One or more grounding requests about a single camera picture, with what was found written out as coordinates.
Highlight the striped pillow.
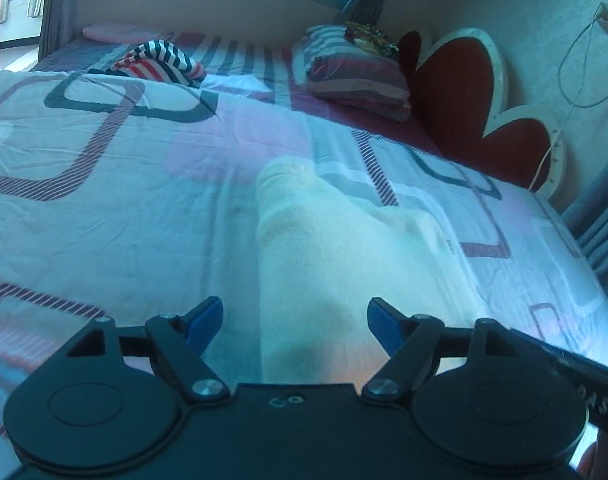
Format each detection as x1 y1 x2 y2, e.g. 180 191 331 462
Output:
291 24 414 122

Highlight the striped bed sheet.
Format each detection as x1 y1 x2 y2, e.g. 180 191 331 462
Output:
31 30 445 157

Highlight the pink pillow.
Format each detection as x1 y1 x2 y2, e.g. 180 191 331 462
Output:
82 22 178 45

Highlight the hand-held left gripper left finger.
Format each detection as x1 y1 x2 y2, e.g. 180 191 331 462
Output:
66 296 231 405

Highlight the red white navy striped garment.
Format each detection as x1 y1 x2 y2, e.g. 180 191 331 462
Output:
91 38 209 89

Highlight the white wall cable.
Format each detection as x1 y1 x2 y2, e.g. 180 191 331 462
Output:
528 2 608 194

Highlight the patterned bed blanket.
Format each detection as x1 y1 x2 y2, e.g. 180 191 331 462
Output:
0 69 608 480

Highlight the red headboard with white rim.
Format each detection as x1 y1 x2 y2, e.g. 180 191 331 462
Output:
396 27 567 202

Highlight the colourful patterned cloth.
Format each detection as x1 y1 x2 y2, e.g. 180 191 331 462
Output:
344 20 401 59

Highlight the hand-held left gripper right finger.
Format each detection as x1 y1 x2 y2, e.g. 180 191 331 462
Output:
362 297 527 405

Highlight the white towel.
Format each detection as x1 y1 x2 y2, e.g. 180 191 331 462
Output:
255 155 465 387

